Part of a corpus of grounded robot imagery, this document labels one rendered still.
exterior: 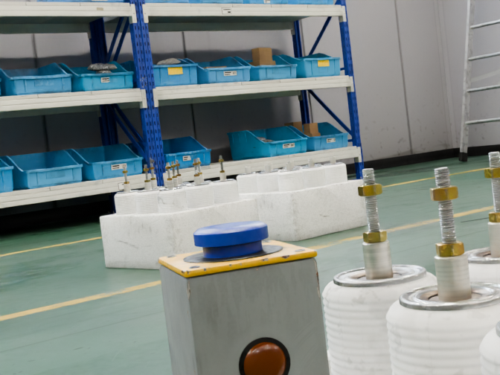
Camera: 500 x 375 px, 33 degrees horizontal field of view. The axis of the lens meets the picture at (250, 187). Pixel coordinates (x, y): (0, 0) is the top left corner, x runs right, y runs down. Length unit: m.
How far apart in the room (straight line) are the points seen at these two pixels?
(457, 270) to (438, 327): 0.05
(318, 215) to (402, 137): 4.88
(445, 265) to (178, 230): 2.14
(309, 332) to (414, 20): 7.87
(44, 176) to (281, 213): 2.23
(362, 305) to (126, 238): 2.24
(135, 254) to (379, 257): 2.19
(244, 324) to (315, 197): 2.71
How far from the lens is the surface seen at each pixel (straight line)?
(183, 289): 0.42
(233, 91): 5.75
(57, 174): 5.08
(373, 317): 0.66
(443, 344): 0.56
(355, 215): 3.28
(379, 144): 7.74
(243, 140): 6.15
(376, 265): 0.69
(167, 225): 2.68
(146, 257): 2.79
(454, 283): 0.59
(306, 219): 3.10
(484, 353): 0.49
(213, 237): 0.44
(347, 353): 0.68
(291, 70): 6.15
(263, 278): 0.42
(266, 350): 0.43
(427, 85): 8.29
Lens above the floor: 0.37
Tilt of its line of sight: 3 degrees down
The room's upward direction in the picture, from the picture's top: 7 degrees counter-clockwise
